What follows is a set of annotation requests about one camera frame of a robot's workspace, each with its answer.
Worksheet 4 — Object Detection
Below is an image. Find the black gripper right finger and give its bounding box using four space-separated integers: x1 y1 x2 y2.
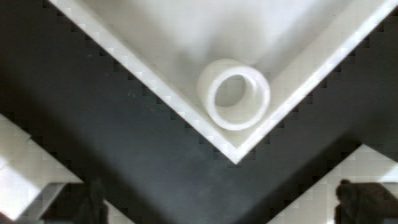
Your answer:
334 179 398 224

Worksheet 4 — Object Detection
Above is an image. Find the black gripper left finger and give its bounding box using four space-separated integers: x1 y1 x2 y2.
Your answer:
41 181 108 224

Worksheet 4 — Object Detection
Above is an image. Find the white square tabletop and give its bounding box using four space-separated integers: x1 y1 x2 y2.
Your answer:
48 0 398 162

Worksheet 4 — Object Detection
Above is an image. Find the white obstacle wall right piece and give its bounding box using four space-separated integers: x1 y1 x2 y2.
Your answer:
268 145 398 224

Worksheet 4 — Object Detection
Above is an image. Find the white obstacle wall piece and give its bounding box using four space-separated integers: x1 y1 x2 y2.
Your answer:
0 115 80 219
268 145 398 224

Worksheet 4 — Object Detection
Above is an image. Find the white obstacle wall left piece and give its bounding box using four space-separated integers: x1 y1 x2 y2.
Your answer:
0 115 80 219

